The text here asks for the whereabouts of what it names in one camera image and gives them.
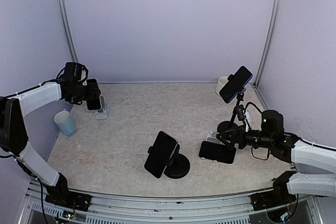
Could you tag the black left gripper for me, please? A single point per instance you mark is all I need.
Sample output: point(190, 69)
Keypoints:
point(77, 99)

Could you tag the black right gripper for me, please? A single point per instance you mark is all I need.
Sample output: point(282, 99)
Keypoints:
point(240, 132)

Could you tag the black phone clear case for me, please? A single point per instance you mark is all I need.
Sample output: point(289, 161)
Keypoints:
point(93, 95)

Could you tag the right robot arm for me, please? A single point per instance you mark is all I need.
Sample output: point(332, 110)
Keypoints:
point(288, 148)

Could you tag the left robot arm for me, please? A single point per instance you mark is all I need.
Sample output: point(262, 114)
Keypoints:
point(16, 110)

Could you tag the white phone stand right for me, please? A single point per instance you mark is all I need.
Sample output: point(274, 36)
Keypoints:
point(211, 137)

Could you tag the black phone lying landscape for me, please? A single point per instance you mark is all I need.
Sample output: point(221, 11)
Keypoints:
point(217, 152)

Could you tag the white folding phone stand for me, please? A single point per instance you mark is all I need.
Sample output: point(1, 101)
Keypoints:
point(103, 112)

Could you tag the black phone blue edge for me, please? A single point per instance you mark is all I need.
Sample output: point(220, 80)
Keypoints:
point(235, 83)

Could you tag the black phone on round stand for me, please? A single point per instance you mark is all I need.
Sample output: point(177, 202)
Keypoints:
point(160, 153)

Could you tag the light blue cup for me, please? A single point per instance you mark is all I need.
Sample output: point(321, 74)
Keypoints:
point(65, 123)

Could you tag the white cup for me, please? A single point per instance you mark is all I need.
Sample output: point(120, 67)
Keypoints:
point(221, 83)

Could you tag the front aluminium rail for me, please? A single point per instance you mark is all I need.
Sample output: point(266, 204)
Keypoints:
point(107, 208)

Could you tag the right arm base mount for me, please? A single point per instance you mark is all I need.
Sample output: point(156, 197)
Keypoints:
point(273, 197)

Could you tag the left aluminium frame post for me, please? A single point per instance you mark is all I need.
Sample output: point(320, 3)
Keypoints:
point(67, 30)

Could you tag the aluminium frame post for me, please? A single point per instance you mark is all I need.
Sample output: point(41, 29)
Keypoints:
point(268, 41)
point(67, 30)

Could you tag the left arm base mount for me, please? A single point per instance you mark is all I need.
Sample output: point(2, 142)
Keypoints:
point(73, 200)

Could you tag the right aluminium frame post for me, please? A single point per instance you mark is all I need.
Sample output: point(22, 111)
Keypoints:
point(268, 41)

